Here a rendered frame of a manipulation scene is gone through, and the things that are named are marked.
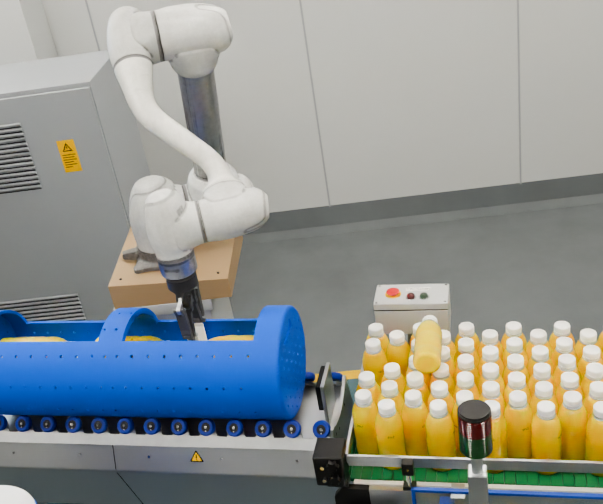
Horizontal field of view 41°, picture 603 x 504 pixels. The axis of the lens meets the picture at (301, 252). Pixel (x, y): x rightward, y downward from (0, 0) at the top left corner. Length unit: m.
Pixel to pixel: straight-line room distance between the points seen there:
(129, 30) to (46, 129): 1.46
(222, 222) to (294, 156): 2.96
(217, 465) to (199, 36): 1.10
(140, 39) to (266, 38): 2.47
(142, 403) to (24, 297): 2.02
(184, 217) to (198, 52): 0.51
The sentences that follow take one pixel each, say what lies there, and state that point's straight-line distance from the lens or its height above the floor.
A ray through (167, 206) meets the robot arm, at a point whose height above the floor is 1.56.
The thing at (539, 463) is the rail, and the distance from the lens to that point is 1.89.
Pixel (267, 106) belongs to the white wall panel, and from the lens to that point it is 4.68.
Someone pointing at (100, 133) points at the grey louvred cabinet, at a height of 1.23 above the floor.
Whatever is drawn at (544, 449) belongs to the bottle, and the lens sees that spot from 1.91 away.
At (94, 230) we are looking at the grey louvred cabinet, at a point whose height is 0.78.
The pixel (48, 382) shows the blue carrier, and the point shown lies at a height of 1.13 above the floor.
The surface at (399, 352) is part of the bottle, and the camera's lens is 2.09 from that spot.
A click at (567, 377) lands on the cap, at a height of 1.08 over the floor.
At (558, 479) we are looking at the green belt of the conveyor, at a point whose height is 0.90.
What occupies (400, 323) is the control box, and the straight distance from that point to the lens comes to 2.20.
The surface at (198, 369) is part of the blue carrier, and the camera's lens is 1.95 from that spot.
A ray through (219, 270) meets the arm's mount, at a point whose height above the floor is 1.07.
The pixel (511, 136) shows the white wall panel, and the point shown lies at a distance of 4.85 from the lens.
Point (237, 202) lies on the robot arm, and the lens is 1.85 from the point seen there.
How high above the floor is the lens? 2.30
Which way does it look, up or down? 29 degrees down
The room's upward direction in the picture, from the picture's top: 10 degrees counter-clockwise
